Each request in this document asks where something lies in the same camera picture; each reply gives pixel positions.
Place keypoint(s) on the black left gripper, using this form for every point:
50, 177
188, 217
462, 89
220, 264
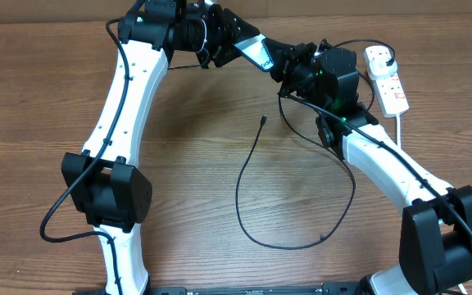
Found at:
226, 34

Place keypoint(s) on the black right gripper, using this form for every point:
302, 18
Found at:
285, 61

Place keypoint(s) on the Samsung Galaxy smartphone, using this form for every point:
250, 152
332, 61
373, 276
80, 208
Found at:
255, 51

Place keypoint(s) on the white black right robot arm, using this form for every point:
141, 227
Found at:
435, 255

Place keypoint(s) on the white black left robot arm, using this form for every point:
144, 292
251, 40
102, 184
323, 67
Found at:
103, 180

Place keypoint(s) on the white charger adapter plug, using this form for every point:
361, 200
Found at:
378, 68

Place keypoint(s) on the white power strip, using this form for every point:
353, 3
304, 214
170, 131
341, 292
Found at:
389, 91

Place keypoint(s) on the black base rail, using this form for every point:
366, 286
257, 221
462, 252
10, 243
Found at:
335, 288

